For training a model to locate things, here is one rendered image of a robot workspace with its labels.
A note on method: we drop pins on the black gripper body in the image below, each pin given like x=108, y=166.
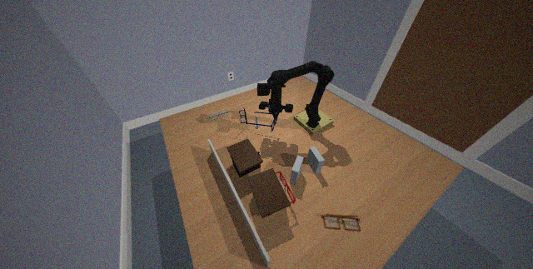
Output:
x=288, y=107

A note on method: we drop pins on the long white flat bar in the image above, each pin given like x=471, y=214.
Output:
x=251, y=228

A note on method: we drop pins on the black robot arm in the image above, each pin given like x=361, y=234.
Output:
x=279, y=77

